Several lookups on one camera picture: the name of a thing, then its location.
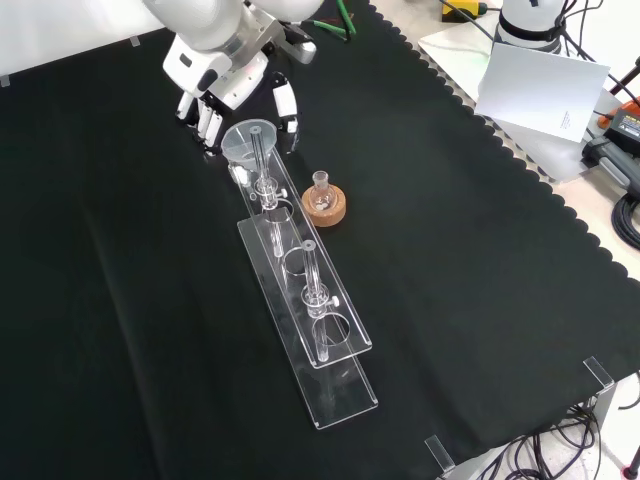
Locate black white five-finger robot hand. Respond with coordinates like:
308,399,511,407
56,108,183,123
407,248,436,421
162,37,301,159

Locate clear plastic funnel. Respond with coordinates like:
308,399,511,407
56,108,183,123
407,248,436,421
221,119,278,187

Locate clear acrylic funnel stand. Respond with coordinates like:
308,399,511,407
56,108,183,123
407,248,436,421
229,127,380,431

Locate small round-bottom glass flask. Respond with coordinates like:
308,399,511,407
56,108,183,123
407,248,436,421
308,170,335,214

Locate yellow stop button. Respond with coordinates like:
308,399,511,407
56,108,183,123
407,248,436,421
440,0,489,22

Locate black bench cloth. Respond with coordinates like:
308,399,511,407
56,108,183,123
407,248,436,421
0,0,640,480

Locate pale board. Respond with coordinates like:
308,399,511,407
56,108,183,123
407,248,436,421
473,42,612,146

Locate grey black device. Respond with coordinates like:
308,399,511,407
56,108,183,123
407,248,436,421
582,137,640,196

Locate black tripod leg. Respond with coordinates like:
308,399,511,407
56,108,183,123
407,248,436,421
607,52,640,101

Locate black orange device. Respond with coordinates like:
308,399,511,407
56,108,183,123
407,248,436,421
597,94,640,146

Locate metal bench leg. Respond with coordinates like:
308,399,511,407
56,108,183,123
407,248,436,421
592,387,615,431

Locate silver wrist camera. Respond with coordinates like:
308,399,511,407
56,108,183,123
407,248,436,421
272,22,319,65

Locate green cable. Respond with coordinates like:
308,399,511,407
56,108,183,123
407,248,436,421
312,0,359,44

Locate cork ring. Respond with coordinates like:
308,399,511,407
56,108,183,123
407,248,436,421
300,185,348,227

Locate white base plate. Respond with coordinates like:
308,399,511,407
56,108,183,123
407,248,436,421
417,22,609,185

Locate coiled black cable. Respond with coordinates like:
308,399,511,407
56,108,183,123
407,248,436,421
612,192,640,251

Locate black floor cables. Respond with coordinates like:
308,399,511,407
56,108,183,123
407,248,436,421
492,399,640,480

